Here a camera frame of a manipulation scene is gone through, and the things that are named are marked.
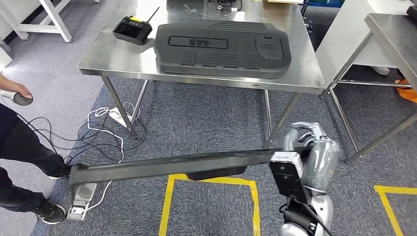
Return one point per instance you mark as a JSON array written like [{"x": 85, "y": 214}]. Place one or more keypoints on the yellow floor tape square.
[
  {"x": 387, "y": 208},
  {"x": 166, "y": 208}
]

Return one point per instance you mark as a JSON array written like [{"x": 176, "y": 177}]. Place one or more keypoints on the black remote controller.
[{"x": 130, "y": 31}]

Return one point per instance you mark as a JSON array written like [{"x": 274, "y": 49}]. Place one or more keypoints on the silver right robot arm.
[{"x": 322, "y": 208}]

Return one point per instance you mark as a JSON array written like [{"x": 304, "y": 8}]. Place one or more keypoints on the black swivel chair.
[{"x": 307, "y": 19}]

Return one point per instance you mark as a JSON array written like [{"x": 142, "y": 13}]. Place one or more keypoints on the white frame table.
[{"x": 52, "y": 19}]

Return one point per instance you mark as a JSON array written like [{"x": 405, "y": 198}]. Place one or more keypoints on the steel workbench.
[
  {"x": 397, "y": 39},
  {"x": 114, "y": 55}
]

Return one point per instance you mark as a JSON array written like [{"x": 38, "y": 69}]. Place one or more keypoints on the orange bag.
[{"x": 407, "y": 92}]

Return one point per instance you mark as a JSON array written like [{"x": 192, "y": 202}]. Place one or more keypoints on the black power adapter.
[{"x": 228, "y": 6}]

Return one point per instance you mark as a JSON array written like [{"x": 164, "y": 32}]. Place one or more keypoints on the blue plastic crate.
[{"x": 325, "y": 3}]

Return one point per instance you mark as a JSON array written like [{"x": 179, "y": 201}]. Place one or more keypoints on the large black moulded panel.
[{"x": 211, "y": 65}]

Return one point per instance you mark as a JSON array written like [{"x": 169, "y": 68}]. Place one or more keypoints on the metal floor outlet box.
[{"x": 84, "y": 193}]

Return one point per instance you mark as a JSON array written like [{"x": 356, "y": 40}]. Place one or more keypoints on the person's hand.
[{"x": 19, "y": 88}]

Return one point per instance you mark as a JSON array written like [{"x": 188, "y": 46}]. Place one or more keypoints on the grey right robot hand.
[{"x": 322, "y": 166}]

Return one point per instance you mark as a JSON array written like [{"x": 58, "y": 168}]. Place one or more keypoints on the person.
[
  {"x": 19, "y": 146},
  {"x": 380, "y": 70}
]

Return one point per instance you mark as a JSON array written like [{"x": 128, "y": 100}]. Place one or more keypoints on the black round handheld controller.
[{"x": 24, "y": 101}]

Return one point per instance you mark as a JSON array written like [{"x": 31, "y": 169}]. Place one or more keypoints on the white power strip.
[{"x": 119, "y": 118}]

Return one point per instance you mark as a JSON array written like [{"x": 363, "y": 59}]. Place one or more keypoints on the small grey scrap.
[{"x": 186, "y": 6}]

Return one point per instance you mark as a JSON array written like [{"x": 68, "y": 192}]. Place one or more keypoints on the white board panel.
[{"x": 345, "y": 32}]

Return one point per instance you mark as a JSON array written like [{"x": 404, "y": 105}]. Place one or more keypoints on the long black plastic part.
[{"x": 163, "y": 166}]

